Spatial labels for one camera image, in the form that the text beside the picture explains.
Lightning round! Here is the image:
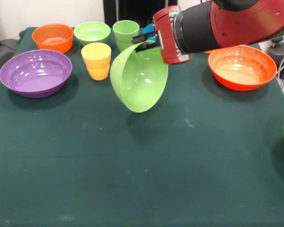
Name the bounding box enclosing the dark green table cloth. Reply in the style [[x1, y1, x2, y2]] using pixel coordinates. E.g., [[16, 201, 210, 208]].
[[0, 27, 284, 227]]

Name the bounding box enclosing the blue plastic bowl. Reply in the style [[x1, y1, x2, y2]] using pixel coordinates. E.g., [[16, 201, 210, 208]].
[[143, 23, 158, 45]]

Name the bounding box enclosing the purple plastic bowl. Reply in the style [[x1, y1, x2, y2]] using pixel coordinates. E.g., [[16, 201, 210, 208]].
[[0, 49, 73, 99]]

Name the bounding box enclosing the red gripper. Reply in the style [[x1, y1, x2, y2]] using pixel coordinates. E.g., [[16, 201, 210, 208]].
[[132, 6, 192, 65]]

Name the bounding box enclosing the small orange plastic bowl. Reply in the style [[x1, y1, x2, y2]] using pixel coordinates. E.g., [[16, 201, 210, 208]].
[[32, 23, 74, 54]]

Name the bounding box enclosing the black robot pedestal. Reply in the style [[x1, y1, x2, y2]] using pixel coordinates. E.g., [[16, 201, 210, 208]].
[[103, 0, 169, 28]]

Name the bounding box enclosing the small green plastic bowl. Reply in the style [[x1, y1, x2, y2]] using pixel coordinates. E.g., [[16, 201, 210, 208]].
[[73, 21, 111, 46]]

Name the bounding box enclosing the large orange plastic bowl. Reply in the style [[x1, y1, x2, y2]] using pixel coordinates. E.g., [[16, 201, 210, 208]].
[[208, 45, 278, 92]]

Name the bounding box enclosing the green plastic cup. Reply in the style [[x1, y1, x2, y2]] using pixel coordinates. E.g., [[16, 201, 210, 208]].
[[112, 20, 140, 53]]

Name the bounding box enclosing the black knobbed equipment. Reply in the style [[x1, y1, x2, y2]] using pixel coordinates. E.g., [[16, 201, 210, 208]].
[[267, 37, 284, 80]]

